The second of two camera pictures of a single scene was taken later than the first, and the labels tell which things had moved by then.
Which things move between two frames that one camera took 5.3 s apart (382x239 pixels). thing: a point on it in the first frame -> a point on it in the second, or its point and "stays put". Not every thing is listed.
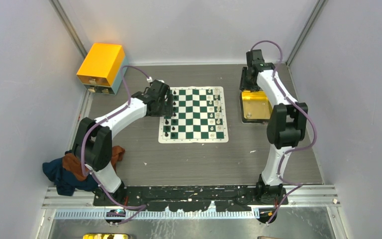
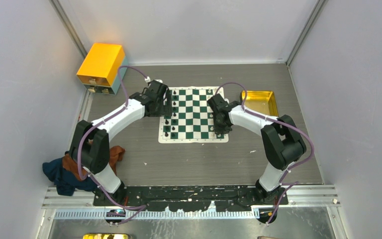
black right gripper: [244, 84] -> [219, 130]
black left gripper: [166, 110] stays put
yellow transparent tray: [254, 107] stays put
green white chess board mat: [199, 116] stays put
